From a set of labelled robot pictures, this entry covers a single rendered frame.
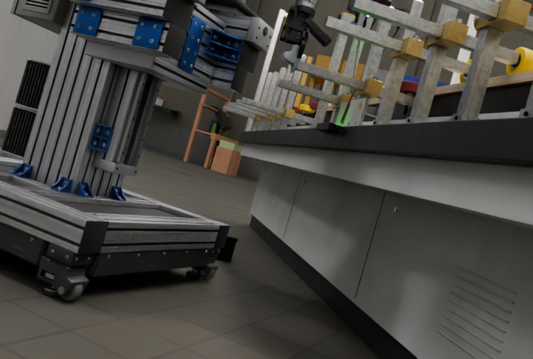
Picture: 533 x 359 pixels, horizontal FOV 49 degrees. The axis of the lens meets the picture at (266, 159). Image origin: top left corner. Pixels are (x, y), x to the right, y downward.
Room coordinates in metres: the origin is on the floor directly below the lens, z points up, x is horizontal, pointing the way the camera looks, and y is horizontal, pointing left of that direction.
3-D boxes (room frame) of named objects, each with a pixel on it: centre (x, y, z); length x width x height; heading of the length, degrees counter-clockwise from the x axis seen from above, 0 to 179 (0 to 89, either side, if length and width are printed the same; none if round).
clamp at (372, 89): (2.00, -0.27, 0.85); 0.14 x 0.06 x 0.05; 10
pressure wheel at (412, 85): (2.01, -0.42, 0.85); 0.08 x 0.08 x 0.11
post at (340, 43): (2.53, -0.17, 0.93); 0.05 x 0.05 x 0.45; 10
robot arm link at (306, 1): (1.93, 0.01, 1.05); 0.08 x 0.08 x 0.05
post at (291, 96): (3.25, -0.04, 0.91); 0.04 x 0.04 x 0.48; 10
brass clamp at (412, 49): (1.76, -0.31, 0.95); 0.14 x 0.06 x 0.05; 10
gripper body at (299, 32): (1.93, 0.02, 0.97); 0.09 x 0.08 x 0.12; 101
